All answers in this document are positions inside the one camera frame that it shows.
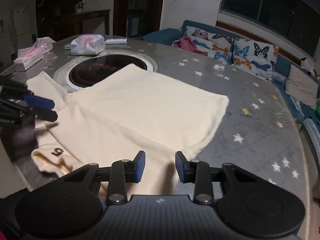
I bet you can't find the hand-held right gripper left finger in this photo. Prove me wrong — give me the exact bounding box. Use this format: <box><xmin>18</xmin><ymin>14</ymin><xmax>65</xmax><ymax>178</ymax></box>
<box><xmin>57</xmin><ymin>151</ymin><xmax>146</xmax><ymax>204</ymax></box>

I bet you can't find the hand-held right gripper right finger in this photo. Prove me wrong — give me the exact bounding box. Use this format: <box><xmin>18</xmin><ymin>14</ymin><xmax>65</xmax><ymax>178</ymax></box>
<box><xmin>175</xmin><ymin>151</ymin><xmax>262</xmax><ymax>204</ymax></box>

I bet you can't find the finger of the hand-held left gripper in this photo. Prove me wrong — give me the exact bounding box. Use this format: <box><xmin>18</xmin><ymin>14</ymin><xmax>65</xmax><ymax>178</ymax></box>
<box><xmin>32</xmin><ymin>107</ymin><xmax>58</xmax><ymax>122</ymax></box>
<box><xmin>24</xmin><ymin>92</ymin><xmax>55</xmax><ymax>110</ymax></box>

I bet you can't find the cream shirt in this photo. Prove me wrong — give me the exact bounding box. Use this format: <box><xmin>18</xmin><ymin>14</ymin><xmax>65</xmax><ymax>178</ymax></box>
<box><xmin>26</xmin><ymin>63</ymin><xmax>230</xmax><ymax>198</ymax></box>

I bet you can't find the pink opened tissue pack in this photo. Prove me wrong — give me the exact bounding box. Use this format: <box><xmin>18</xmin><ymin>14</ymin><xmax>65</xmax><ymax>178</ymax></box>
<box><xmin>14</xmin><ymin>37</ymin><xmax>56</xmax><ymax>72</ymax></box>

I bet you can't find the round black induction cooktop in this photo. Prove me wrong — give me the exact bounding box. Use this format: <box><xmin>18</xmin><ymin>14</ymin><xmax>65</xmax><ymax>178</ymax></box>
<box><xmin>54</xmin><ymin>50</ymin><xmax>158</xmax><ymax>93</ymax></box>

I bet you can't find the pastel soft tissue pack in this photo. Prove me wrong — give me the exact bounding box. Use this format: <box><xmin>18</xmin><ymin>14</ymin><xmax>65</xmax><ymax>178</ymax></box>
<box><xmin>70</xmin><ymin>34</ymin><xmax>105</xmax><ymax>56</ymax></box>

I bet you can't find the white refrigerator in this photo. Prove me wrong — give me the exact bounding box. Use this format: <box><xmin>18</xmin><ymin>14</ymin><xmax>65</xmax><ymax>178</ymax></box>
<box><xmin>10</xmin><ymin>5</ymin><xmax>32</xmax><ymax>50</ymax></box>

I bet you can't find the grey star-printed tablecloth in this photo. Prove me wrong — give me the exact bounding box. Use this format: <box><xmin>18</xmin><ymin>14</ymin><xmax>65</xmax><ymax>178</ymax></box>
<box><xmin>0</xmin><ymin>34</ymin><xmax>315</xmax><ymax>240</ymax></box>

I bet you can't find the wooden side table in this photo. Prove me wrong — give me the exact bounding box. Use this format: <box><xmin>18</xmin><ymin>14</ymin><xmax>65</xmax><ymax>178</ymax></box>
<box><xmin>37</xmin><ymin>9</ymin><xmax>111</xmax><ymax>42</ymax></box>

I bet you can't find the white remote control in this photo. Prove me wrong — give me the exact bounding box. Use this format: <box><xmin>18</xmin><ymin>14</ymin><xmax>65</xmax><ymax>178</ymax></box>
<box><xmin>105</xmin><ymin>37</ymin><xmax>128</xmax><ymax>45</ymax></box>

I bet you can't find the person's dark clothing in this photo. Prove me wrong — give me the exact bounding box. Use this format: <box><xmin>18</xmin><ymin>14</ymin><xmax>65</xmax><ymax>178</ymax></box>
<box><xmin>0</xmin><ymin>189</ymin><xmax>30</xmax><ymax>240</ymax></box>

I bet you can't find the blue and white box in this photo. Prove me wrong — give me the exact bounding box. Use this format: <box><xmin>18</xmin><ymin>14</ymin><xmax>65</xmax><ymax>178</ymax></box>
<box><xmin>126</xmin><ymin>14</ymin><xmax>140</xmax><ymax>37</ymax></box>

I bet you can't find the pink cloth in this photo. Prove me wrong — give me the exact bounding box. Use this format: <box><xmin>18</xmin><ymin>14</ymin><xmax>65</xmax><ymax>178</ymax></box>
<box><xmin>172</xmin><ymin>36</ymin><xmax>208</xmax><ymax>55</ymax></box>

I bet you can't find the wide butterfly print pillow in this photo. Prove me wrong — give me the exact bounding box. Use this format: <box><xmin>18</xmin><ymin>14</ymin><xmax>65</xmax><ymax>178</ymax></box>
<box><xmin>186</xmin><ymin>26</ymin><xmax>234</xmax><ymax>64</ymax></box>

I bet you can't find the square butterfly print pillow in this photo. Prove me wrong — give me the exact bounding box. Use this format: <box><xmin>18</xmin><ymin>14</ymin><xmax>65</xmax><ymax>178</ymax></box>
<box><xmin>232</xmin><ymin>38</ymin><xmax>279</xmax><ymax>82</ymax></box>

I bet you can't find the blue sofa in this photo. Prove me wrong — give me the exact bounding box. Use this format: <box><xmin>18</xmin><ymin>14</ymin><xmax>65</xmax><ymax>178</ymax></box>
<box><xmin>141</xmin><ymin>20</ymin><xmax>320</xmax><ymax>155</ymax></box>

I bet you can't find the grey pillow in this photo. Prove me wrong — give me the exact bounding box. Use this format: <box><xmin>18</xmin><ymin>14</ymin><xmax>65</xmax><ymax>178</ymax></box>
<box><xmin>285</xmin><ymin>64</ymin><xmax>319</xmax><ymax>109</ymax></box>

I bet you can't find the black and white plush toy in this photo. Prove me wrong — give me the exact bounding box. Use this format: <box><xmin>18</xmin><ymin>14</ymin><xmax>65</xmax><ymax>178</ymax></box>
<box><xmin>300</xmin><ymin>57</ymin><xmax>320</xmax><ymax>77</ymax></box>

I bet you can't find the window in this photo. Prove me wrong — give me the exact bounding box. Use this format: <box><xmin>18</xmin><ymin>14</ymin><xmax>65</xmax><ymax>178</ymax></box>
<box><xmin>220</xmin><ymin>0</ymin><xmax>320</xmax><ymax>58</ymax></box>

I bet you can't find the dark wooden door frame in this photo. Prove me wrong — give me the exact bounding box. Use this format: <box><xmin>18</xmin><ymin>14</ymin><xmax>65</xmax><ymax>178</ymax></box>
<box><xmin>114</xmin><ymin>0</ymin><xmax>167</xmax><ymax>38</ymax></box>

